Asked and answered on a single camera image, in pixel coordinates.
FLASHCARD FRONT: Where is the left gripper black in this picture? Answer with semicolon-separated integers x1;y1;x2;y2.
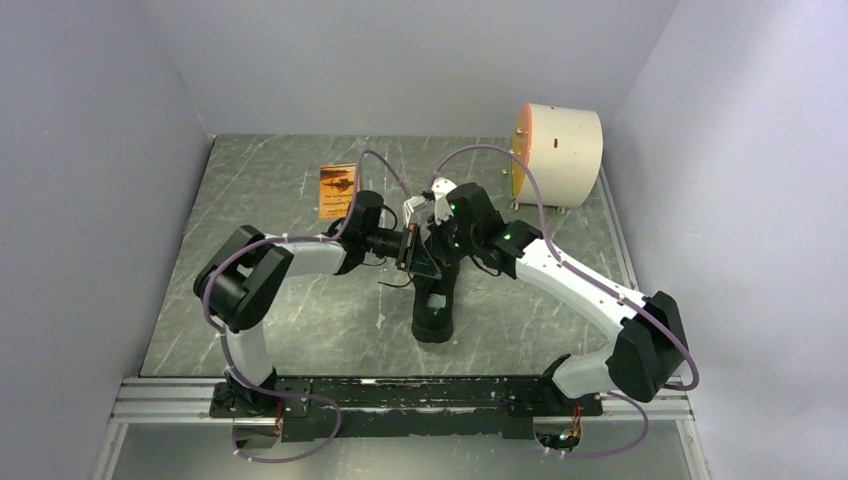
363;223;443;281

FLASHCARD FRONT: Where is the black sneaker shoe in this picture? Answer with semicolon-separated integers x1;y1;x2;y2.
411;261;460;343

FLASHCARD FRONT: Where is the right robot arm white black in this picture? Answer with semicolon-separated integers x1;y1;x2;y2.
432;178;687;414

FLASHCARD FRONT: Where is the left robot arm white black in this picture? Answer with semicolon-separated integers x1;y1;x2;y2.
193;190;459;416

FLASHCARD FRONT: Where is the orange book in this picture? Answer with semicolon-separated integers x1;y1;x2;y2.
318;164;358;220

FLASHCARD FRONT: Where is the cream cylinder orange lid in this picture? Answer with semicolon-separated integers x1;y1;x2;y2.
510;103;603;211

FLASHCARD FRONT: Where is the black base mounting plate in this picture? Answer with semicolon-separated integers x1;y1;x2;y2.
208;375;603;442

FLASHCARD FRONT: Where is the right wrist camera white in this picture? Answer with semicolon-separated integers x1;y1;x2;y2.
431;177;457;225

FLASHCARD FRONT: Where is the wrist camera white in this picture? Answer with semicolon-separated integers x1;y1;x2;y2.
402;194;433;228
431;177;457;225

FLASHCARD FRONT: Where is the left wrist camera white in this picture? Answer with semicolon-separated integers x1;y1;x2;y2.
402;194;433;228

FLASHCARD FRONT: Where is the aluminium frame rail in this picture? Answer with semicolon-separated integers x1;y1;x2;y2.
91;377;712;479

